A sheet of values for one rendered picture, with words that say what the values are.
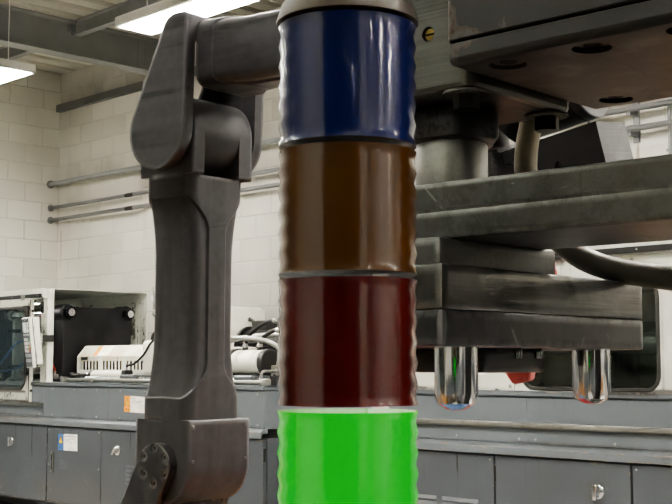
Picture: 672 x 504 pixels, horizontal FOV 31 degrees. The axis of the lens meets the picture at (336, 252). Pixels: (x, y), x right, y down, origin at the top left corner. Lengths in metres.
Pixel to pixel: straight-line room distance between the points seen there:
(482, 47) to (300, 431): 0.27
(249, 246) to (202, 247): 9.72
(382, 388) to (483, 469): 6.01
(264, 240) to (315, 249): 10.23
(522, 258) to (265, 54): 0.38
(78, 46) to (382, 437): 11.22
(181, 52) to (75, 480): 8.26
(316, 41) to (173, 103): 0.65
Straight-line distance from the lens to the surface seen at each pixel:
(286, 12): 0.33
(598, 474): 5.92
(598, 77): 0.59
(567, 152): 0.78
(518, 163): 0.70
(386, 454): 0.32
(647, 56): 0.56
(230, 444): 0.99
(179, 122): 0.96
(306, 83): 0.33
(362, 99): 0.32
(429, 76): 0.59
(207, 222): 0.98
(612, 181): 0.53
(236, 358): 8.16
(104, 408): 8.85
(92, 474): 8.98
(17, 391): 9.81
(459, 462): 6.42
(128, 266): 12.12
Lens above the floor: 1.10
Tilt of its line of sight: 5 degrees up
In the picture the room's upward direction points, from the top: straight up
